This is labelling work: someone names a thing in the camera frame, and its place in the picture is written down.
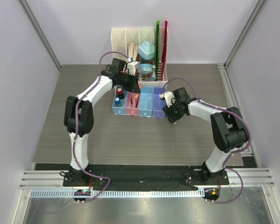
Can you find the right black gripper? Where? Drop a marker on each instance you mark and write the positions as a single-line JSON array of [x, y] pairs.
[[172, 117]]

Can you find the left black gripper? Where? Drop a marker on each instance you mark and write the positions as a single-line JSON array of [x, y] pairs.
[[134, 87]]

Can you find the pink plastic drawer bin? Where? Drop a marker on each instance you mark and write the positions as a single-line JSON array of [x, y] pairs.
[[131, 111]]

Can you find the purple plastic drawer bin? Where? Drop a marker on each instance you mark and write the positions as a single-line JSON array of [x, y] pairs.
[[158, 104]]

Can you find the blue plastic drawer bin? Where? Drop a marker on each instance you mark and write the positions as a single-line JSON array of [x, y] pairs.
[[119, 110]]

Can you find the white desktop file organizer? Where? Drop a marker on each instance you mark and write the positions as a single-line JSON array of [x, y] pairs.
[[120, 39]]

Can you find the light blue drawer bin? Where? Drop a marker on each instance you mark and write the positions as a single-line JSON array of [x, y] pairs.
[[146, 101]]

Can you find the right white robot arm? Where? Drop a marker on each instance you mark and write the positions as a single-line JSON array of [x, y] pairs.
[[228, 128]]

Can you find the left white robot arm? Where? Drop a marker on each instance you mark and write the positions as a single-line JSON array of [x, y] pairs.
[[79, 116]]

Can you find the blue spine book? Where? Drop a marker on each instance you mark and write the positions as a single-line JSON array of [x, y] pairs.
[[131, 50]]

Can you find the green transparent ruler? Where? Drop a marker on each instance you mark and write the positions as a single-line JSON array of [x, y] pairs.
[[157, 45]]

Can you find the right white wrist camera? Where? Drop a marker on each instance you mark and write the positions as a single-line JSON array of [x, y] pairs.
[[168, 97]]

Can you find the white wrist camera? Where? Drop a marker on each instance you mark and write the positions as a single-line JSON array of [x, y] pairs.
[[132, 67], [168, 97]]

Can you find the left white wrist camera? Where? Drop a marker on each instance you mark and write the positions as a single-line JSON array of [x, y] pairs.
[[132, 67]]

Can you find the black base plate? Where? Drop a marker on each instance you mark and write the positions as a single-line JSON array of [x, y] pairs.
[[135, 177]]

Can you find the perforated metal cable tray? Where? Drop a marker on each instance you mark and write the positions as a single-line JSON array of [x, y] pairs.
[[81, 193]]

